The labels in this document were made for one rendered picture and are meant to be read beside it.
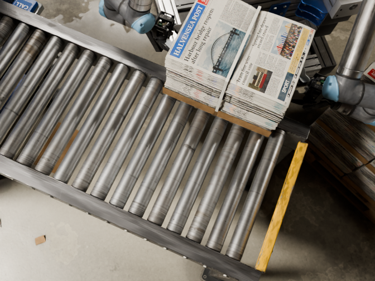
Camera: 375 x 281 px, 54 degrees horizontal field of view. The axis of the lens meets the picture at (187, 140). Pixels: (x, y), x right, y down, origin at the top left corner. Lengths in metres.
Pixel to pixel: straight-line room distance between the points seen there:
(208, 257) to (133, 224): 0.24
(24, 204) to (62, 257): 0.34
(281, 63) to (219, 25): 0.21
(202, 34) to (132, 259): 1.22
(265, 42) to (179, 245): 0.65
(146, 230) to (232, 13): 0.70
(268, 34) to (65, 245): 1.40
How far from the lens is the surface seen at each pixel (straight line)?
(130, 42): 2.33
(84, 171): 1.20
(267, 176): 1.21
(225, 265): 1.15
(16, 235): 2.08
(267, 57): 1.11
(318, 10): 1.73
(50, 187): 1.21
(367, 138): 1.69
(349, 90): 1.25
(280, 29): 1.18
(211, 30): 1.12
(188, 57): 1.06
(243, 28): 1.15
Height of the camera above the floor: 1.94
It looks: 71 degrees down
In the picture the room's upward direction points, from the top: 10 degrees clockwise
